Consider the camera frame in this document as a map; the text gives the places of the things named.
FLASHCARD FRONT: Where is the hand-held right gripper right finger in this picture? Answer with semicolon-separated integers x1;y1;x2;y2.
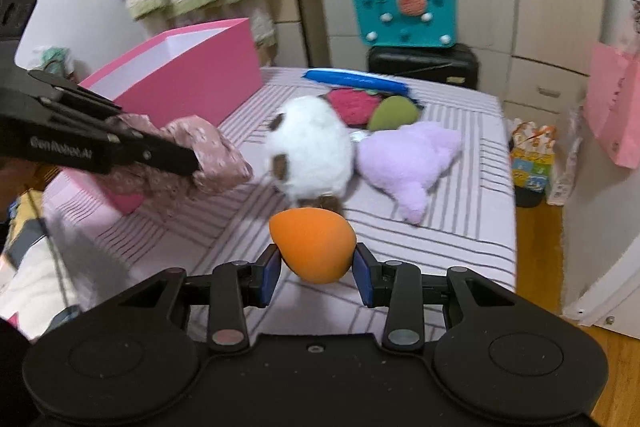
352;243;518;353

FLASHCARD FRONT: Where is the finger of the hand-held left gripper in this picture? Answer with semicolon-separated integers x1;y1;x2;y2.
50;107;201;176
29;69;126;122

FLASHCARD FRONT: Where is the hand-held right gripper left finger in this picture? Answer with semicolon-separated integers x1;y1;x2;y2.
117;244;281;355

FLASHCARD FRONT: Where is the orange makeup sponge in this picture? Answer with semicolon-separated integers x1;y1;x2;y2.
269;207;357;284

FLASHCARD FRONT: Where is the pink floral cloth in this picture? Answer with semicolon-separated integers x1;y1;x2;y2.
102;114;253;223

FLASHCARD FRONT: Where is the pink cardboard box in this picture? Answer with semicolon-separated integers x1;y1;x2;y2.
65;18;264;215

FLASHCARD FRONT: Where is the purple plush toy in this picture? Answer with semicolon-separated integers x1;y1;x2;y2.
356;121;463;224

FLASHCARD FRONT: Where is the white brown plush toy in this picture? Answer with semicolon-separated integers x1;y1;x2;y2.
262;96;357;215

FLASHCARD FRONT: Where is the white teal plastic bag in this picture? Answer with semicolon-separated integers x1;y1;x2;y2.
32;47;76;82

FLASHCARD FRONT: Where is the striped pink bed sheet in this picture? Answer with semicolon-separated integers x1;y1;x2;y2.
42;67;517;343

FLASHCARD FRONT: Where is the printed cream quilt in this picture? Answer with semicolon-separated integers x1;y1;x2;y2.
0;192;76;340

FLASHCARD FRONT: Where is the green makeup sponge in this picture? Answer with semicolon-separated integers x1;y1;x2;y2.
367;96;421;132

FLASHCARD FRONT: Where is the red knitted strawberry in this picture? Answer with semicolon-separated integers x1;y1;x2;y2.
327;88;383;126

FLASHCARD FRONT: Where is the colourful cartoon gift bag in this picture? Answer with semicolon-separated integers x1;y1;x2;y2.
509;119;557;208

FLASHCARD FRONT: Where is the blue plastic packet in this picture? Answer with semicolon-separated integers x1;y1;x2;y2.
301;68;416;96

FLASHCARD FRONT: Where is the black suitcase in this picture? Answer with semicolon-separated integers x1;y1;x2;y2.
367;43;480;90

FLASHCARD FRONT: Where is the pink paper bag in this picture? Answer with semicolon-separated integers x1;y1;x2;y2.
584;39;640;168

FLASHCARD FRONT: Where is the black cable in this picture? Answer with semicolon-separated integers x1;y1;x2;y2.
30;187;71;308

